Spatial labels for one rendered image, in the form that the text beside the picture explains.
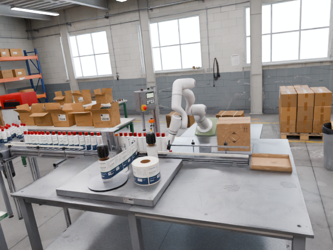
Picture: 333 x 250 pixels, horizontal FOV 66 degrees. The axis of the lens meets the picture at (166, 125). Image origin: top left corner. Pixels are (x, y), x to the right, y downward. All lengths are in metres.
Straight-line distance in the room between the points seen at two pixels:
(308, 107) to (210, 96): 3.27
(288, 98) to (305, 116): 0.44
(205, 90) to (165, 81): 1.32
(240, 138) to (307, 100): 3.06
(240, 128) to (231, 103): 5.33
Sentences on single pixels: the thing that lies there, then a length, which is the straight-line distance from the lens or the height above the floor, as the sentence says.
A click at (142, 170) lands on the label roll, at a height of 1.00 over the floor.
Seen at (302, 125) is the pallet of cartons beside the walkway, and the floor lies 0.29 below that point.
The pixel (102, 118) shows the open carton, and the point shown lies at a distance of 4.14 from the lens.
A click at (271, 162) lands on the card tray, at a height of 0.83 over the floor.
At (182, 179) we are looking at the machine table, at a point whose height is 0.83.
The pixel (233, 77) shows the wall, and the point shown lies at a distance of 7.60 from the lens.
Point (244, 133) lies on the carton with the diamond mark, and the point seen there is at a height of 1.02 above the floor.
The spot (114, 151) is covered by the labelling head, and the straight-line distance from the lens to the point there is 2.48.
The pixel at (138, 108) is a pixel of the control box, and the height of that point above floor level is 1.32.
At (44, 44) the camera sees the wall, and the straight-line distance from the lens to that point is 11.04.
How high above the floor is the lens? 1.75
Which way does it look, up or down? 15 degrees down
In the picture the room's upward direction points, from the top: 6 degrees counter-clockwise
